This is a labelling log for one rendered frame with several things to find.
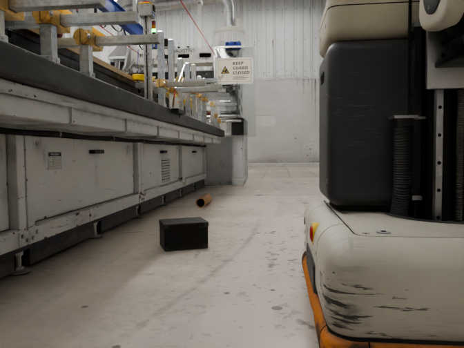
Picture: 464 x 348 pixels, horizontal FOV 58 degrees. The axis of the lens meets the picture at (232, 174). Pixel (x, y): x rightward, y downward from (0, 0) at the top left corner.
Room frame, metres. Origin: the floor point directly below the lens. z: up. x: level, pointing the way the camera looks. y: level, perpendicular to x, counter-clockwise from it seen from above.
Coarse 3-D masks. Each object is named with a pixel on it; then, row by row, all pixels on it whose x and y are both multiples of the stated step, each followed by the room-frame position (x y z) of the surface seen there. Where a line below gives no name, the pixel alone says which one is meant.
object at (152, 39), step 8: (64, 40) 1.56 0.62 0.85; (72, 40) 1.56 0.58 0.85; (96, 40) 1.55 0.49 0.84; (104, 40) 1.55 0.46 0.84; (112, 40) 1.54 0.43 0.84; (120, 40) 1.54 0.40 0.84; (128, 40) 1.54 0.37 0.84; (136, 40) 1.53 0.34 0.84; (144, 40) 1.53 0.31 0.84; (152, 40) 1.53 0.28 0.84; (160, 40) 1.55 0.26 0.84
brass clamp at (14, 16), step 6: (0, 0) 1.02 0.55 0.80; (6, 0) 1.05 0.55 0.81; (0, 6) 1.02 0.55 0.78; (6, 6) 1.04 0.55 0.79; (6, 12) 1.06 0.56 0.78; (12, 12) 1.07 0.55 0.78; (18, 12) 1.09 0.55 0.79; (6, 18) 1.10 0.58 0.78; (12, 18) 1.10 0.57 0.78; (18, 18) 1.10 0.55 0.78
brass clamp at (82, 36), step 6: (78, 30) 1.48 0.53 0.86; (84, 30) 1.48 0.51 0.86; (72, 36) 1.49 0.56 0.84; (78, 36) 1.48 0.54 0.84; (84, 36) 1.48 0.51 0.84; (90, 36) 1.50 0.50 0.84; (96, 36) 1.56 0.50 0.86; (78, 42) 1.49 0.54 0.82; (84, 42) 1.49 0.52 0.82; (90, 42) 1.51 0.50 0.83; (96, 48) 1.57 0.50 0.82; (102, 48) 1.61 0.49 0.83
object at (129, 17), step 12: (108, 12) 1.29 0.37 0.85; (120, 12) 1.28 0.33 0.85; (132, 12) 1.28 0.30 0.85; (12, 24) 1.32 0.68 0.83; (24, 24) 1.31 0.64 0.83; (36, 24) 1.31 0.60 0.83; (72, 24) 1.31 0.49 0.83; (84, 24) 1.31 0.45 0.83; (96, 24) 1.31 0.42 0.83; (108, 24) 1.31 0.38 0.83; (120, 24) 1.31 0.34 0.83
